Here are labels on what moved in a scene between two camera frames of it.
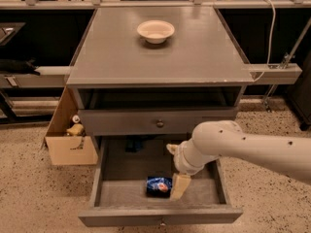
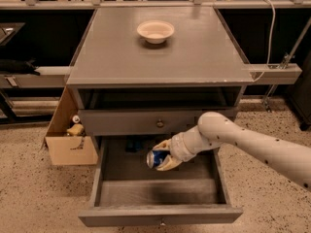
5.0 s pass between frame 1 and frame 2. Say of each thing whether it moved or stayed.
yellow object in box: stayed
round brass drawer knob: stayed
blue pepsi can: moved
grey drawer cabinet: stayed
